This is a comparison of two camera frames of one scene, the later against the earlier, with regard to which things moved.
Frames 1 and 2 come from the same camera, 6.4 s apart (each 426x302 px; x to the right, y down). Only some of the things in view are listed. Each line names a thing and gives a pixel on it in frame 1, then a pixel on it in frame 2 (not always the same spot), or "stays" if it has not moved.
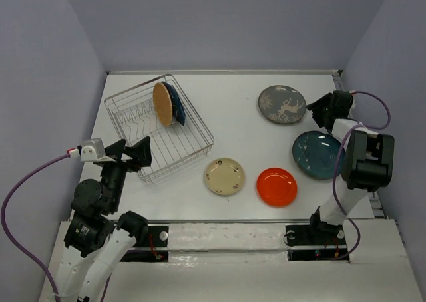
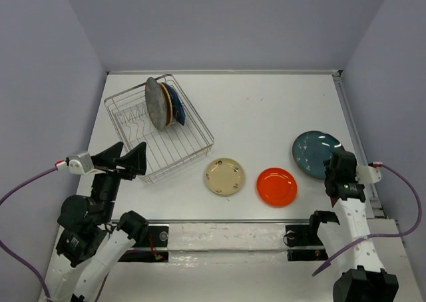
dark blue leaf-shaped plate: x=178 y=112 stays
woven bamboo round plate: x=163 y=104 stays
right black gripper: x=323 y=101 → x=353 y=170
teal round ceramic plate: x=316 y=154 stays
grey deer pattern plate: x=282 y=104 → x=156 y=104
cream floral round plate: x=224 y=176 stays
